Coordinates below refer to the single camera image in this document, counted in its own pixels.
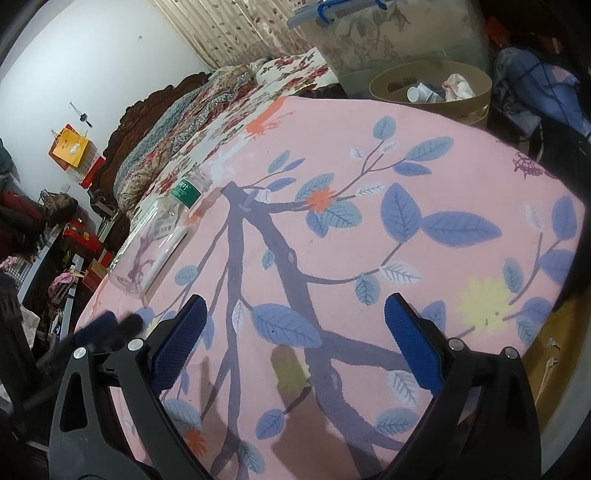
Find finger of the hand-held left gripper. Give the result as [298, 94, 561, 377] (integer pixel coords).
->
[34, 310, 145, 376]

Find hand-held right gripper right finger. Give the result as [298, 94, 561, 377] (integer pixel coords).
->
[384, 293, 542, 480]

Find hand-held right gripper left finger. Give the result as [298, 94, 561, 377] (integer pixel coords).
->
[48, 294, 208, 480]

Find clear plastic bottle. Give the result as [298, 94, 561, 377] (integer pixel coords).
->
[107, 167, 214, 295]

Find beige round waste bin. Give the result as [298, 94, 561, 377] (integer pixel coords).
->
[368, 59, 493, 128]

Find blue and white milk carton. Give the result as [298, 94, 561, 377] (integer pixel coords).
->
[406, 83, 447, 105]

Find white paper wrapper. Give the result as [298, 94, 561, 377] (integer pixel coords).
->
[441, 73, 476, 100]

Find red gift box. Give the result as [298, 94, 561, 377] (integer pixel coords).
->
[61, 222, 106, 260]

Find yellow paper bag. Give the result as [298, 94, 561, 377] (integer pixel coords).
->
[51, 129, 92, 169]

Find dark wooden headboard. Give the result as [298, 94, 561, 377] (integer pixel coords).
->
[87, 71, 213, 243]

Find folded floral quilt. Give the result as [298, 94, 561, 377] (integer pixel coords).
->
[113, 65, 266, 217]

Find red floral bedsheet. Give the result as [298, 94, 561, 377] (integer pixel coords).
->
[182, 52, 343, 155]

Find pile of dark clothes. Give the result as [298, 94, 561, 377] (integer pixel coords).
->
[490, 45, 591, 141]

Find beige leaf-print curtain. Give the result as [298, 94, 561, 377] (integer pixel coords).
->
[152, 0, 325, 71]

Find red wall hanging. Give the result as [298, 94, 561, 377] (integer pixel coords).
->
[54, 123, 105, 188]

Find blue-handled clear storage box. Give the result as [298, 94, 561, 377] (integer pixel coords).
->
[286, 0, 491, 89]

